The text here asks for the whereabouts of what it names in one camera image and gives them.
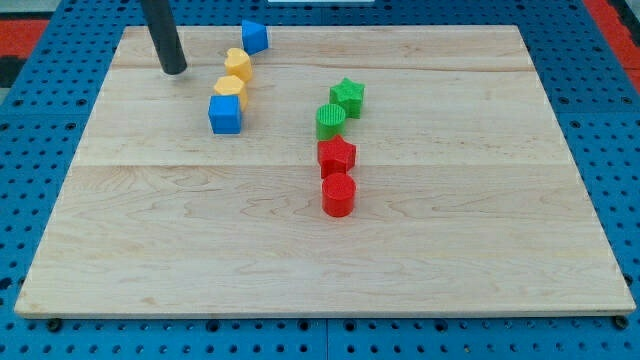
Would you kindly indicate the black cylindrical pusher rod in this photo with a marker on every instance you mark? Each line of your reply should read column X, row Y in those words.
column 163, row 31

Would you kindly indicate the green cylinder block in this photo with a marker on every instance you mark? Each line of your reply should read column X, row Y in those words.
column 330, row 121

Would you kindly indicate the yellow heart block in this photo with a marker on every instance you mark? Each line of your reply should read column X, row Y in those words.
column 238, row 63

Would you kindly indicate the green star block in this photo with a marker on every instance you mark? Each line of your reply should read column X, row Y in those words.
column 349, row 95

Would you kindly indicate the red cylinder block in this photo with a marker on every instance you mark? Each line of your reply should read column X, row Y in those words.
column 338, row 194

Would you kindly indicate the light wooden board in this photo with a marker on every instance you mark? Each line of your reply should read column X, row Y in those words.
column 468, row 202

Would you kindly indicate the blue triangular prism block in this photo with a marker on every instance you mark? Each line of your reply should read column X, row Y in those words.
column 254, row 37

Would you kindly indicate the yellow hexagon block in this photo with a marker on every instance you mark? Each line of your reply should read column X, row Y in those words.
column 232, row 85

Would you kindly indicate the blue cube block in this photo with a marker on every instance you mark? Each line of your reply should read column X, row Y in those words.
column 225, row 114

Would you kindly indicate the red star block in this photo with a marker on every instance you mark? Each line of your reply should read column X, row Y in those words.
column 335, row 156

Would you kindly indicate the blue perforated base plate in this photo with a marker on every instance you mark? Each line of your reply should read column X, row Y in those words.
column 45, row 111

